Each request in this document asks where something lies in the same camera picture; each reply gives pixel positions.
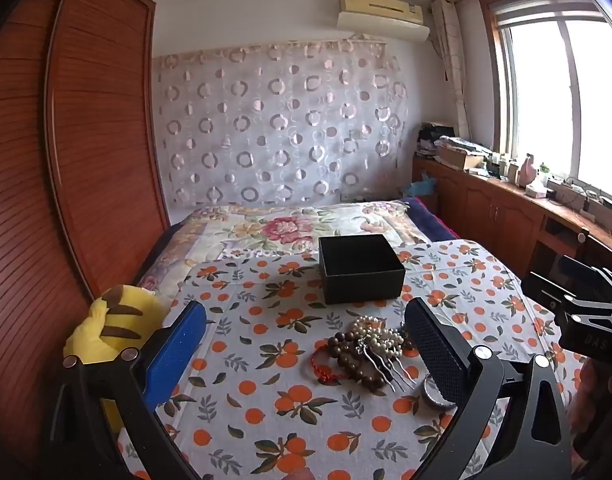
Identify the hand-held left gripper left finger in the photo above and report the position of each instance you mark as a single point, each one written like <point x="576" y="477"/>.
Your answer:
<point x="176" y="345"/>

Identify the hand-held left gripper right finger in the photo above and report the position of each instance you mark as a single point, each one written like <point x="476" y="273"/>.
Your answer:
<point x="438" y="357"/>

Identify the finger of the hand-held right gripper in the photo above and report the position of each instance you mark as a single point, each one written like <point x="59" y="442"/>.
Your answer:
<point x="583" y="267"/>
<point x="545" y="287"/>

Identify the silver bangle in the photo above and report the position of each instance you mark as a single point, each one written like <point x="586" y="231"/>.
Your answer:
<point x="432" y="400"/>

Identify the silver hair comb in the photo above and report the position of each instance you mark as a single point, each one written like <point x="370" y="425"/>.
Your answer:
<point x="385" y="372"/>

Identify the black square box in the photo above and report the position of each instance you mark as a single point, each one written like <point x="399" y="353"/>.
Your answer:
<point x="361" y="270"/>

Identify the yellow plush toy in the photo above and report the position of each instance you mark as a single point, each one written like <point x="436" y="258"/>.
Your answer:
<point x="108" y="320"/>

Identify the white tissue box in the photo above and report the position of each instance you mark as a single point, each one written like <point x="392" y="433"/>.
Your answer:
<point x="535" y="191"/>

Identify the wooden cabinet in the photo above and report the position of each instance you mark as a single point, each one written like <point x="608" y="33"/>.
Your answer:
<point x="490" y="215"/>

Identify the pink figurine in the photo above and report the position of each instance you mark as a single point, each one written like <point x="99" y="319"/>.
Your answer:
<point x="526" y="170"/>

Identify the orange fruit print cloth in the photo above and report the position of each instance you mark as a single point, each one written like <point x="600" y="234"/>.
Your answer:
<point x="286" y="410"/>

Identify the dark blue blanket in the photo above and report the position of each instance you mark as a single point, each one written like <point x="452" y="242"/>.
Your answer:
<point x="430" y="220"/>

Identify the floral quilt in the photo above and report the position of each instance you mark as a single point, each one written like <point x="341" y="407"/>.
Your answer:
<point x="266" y="230"/>

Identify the cardboard box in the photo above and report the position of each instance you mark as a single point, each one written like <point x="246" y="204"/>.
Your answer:
<point x="458" y="158"/>

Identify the blue plastic bag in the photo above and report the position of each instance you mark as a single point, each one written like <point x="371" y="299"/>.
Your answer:
<point x="419" y="186"/>

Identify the window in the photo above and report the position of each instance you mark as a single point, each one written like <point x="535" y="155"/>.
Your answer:
<point x="560" y="95"/>

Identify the pile of dark clothes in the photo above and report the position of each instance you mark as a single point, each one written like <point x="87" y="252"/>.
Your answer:
<point x="433" y="137"/>

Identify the wooden louvered wardrobe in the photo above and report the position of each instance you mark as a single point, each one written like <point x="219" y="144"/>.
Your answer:
<point x="61" y="160"/>

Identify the pale window curtain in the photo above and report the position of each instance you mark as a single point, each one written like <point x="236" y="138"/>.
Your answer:
<point x="453" y="65"/>

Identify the sheer circle pattern curtain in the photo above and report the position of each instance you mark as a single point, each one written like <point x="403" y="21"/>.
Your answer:
<point x="286" y="125"/>

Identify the wall air conditioner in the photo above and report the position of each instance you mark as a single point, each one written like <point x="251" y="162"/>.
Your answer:
<point x="380" y="15"/>

